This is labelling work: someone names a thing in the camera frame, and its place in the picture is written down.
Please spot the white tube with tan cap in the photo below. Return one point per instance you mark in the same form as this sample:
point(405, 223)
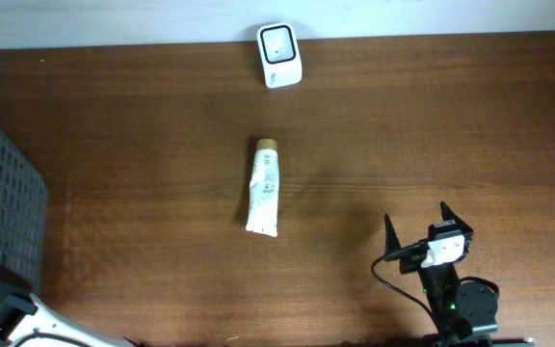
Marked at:
point(264, 189)

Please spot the grey plastic mesh basket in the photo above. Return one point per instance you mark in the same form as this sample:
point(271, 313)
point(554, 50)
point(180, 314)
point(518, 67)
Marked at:
point(23, 201)

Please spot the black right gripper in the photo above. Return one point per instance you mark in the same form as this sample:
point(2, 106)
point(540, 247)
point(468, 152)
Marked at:
point(412, 261)

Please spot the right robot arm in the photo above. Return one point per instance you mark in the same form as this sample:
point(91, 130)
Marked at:
point(463, 310)

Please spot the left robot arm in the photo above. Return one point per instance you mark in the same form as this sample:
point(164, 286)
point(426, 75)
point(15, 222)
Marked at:
point(26, 321)

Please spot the white barcode scanner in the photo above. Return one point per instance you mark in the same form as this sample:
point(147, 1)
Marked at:
point(280, 55)

